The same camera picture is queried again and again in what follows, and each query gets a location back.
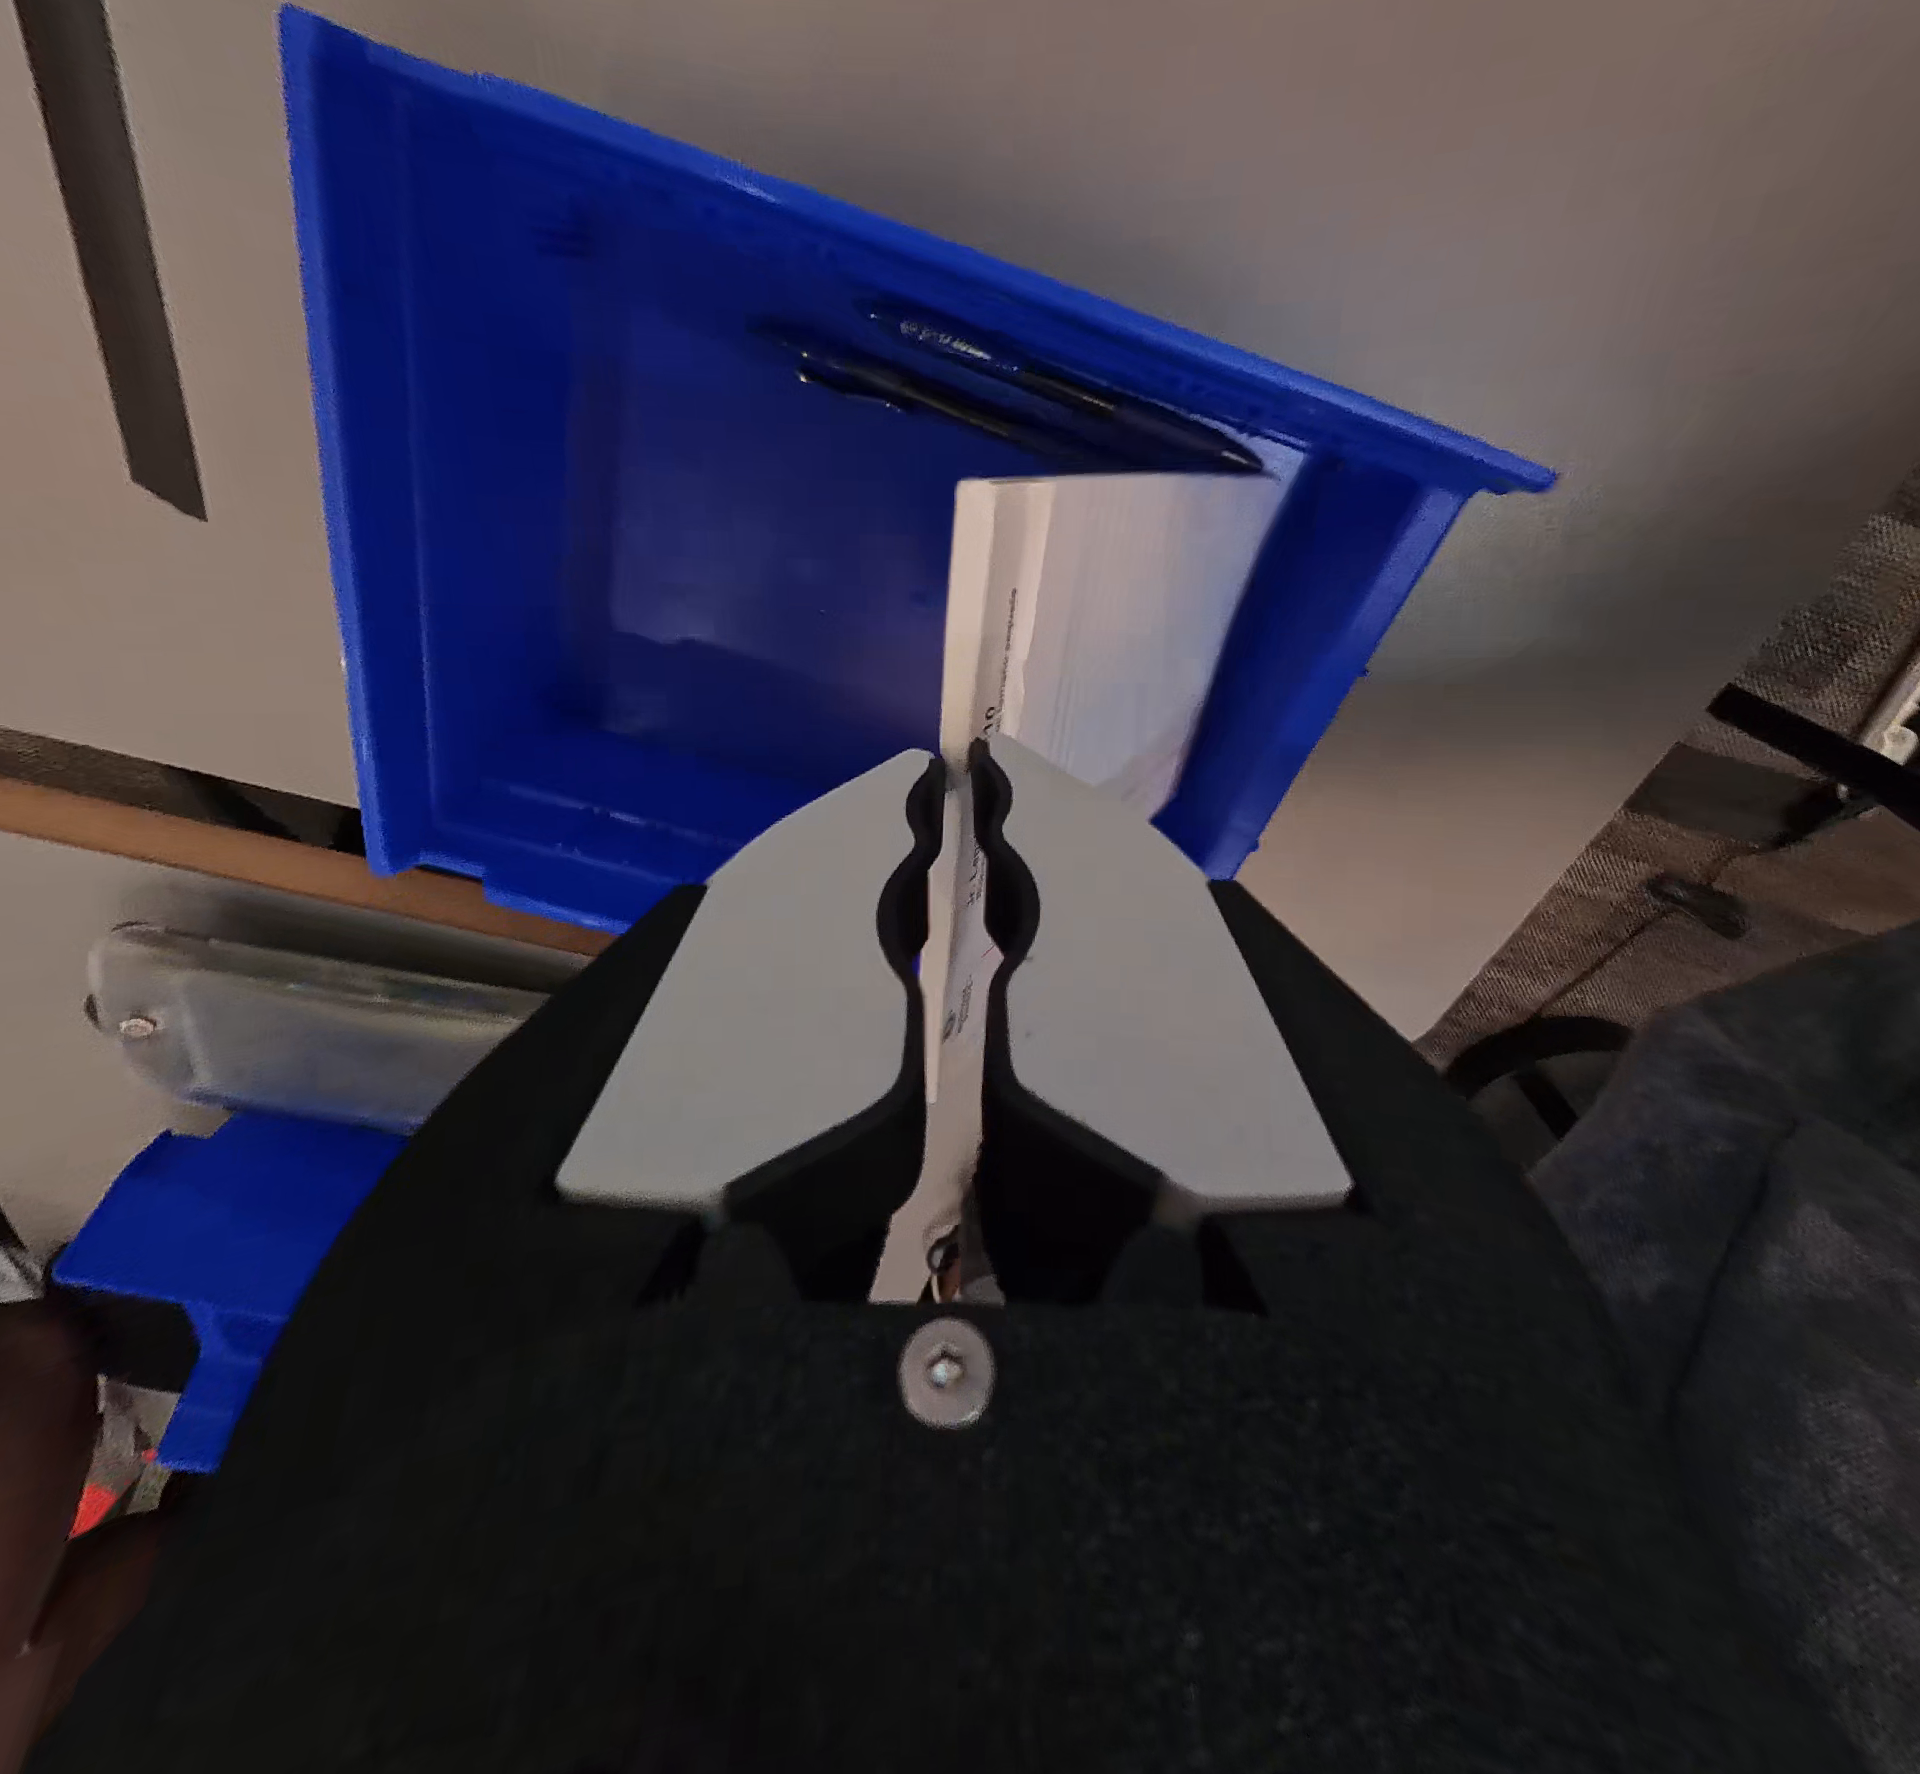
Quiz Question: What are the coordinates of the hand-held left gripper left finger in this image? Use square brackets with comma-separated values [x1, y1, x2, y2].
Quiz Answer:
[555, 749, 947, 1305]

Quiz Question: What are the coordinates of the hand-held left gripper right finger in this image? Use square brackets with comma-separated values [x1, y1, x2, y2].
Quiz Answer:
[968, 736, 1356, 1306]

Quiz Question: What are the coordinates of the white lined notepad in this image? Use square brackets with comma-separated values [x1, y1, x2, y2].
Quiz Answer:
[870, 477, 1279, 1305]

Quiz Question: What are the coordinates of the blue plastic bin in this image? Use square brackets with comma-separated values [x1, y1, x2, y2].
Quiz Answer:
[51, 1112, 412, 1473]
[276, 5, 1559, 935]

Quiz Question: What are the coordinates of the blue pen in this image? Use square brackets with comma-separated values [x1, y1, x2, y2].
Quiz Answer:
[862, 300, 1266, 474]
[750, 328, 1081, 456]

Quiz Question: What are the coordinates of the clear acrylic sign holder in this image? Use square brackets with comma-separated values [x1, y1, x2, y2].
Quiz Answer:
[89, 923, 560, 1135]

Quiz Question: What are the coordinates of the wooden sign stand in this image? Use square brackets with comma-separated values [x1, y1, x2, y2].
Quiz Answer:
[0, 772, 609, 958]

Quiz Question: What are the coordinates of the person's dark clothing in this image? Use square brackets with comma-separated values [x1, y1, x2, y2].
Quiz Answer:
[1530, 927, 1920, 1774]

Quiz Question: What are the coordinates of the black chair base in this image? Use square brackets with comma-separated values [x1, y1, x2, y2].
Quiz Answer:
[1707, 676, 1920, 815]

